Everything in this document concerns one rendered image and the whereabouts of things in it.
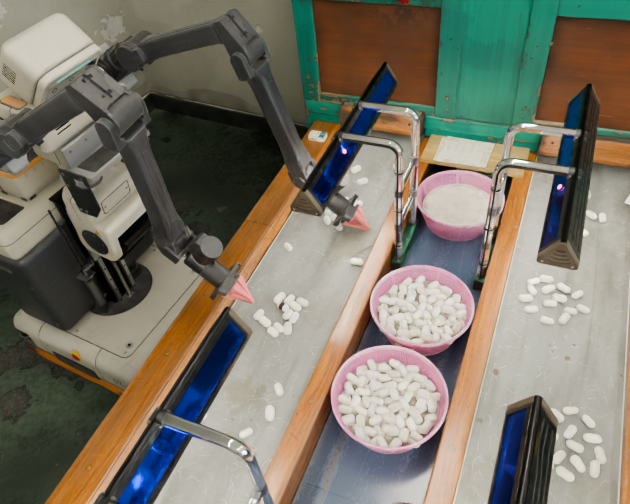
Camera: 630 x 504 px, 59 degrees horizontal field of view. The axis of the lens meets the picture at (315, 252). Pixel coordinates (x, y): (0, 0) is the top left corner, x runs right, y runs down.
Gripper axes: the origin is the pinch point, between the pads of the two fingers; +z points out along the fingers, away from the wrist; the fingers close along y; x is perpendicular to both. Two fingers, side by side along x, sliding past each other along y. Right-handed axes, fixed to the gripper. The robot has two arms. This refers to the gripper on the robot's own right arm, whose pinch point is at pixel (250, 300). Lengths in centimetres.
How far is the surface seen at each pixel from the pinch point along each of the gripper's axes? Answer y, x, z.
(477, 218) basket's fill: 57, -25, 41
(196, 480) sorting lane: -43.7, 0.7, 10.9
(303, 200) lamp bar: 12.3, -28.9, -8.1
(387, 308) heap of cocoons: 15.5, -14.3, 30.0
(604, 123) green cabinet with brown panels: 92, -56, 53
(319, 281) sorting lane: 17.5, -1.9, 13.4
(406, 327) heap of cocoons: 9.8, -20.1, 34.1
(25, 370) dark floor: -10, 140, -37
